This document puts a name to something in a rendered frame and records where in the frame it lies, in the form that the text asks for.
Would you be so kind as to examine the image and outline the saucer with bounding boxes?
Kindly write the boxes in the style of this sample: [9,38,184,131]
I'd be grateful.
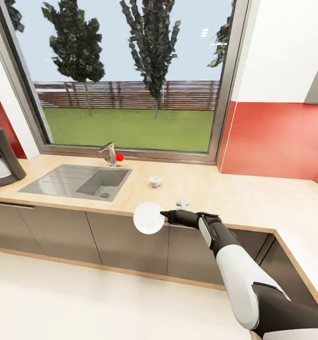
[133,202,166,235]

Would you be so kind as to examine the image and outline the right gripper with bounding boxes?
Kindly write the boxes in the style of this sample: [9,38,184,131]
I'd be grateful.
[160,209,192,226]

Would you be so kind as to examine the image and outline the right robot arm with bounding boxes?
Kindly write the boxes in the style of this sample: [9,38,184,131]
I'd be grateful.
[160,200,318,340]

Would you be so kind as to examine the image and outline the coffee cup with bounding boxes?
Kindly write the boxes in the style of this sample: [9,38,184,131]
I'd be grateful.
[149,176,162,187]

